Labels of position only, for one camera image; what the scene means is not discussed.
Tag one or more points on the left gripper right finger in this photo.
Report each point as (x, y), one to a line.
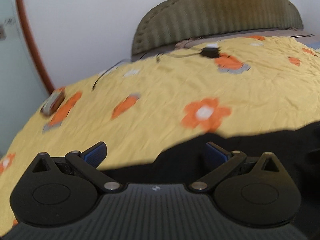
(223, 164)

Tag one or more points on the olive padded headboard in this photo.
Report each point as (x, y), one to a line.
(173, 21)

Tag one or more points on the yellow carrot print bedsheet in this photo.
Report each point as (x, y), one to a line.
(258, 84)

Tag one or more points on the brown wallet case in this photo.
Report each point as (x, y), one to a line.
(54, 101)

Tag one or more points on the blue patterned mattress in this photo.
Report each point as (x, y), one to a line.
(315, 46)

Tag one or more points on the black pants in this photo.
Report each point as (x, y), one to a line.
(297, 150)

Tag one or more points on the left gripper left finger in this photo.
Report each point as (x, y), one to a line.
(86, 164)

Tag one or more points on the black power adapter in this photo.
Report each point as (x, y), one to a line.
(210, 52)

